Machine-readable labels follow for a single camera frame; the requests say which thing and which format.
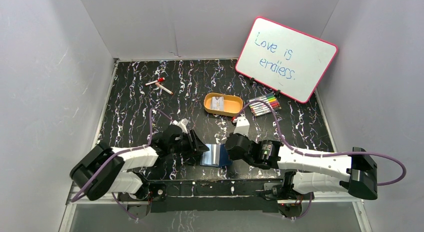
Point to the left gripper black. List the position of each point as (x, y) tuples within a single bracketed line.
[(192, 141)]

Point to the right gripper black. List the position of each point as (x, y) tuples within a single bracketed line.
[(233, 156)]

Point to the blue leather card holder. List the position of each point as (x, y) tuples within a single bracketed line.
[(216, 156)]

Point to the orange oval tray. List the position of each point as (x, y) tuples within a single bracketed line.
[(233, 104)]

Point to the silver credit card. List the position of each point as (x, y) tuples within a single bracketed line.
[(217, 103)]

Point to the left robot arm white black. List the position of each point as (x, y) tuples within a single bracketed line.
[(107, 169)]

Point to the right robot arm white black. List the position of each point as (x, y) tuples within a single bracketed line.
[(309, 171)]

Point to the pack of coloured markers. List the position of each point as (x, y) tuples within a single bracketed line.
[(267, 104)]

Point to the white marker red tip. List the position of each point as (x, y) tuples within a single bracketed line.
[(164, 88)]

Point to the red capped marker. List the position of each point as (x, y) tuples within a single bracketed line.
[(155, 81)]

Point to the pink framed whiteboard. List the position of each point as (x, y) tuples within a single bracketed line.
[(285, 59)]

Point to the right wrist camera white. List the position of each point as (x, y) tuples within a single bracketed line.
[(242, 125)]

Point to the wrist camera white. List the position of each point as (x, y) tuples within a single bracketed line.
[(182, 124), (242, 125)]

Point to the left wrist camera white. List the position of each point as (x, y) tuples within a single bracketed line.
[(182, 124)]

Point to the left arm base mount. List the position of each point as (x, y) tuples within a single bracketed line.
[(147, 193)]

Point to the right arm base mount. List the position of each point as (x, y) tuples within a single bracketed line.
[(295, 205)]

